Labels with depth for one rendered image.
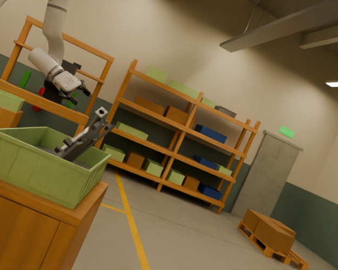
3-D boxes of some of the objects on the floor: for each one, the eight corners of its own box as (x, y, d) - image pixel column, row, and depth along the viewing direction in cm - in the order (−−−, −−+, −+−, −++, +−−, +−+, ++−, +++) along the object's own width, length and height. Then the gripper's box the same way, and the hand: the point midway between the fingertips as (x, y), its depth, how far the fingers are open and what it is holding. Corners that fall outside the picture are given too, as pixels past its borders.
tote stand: (-25, 269, 182) (28, 149, 181) (56, 302, 184) (109, 184, 183) (-134, 356, 114) (-49, 164, 113) (-3, 407, 116) (81, 219, 115)
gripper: (67, 72, 156) (92, 95, 157) (42, 87, 144) (68, 112, 144) (71, 62, 151) (97, 87, 151) (45, 76, 139) (73, 103, 139)
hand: (82, 97), depth 148 cm, fingers open, 8 cm apart
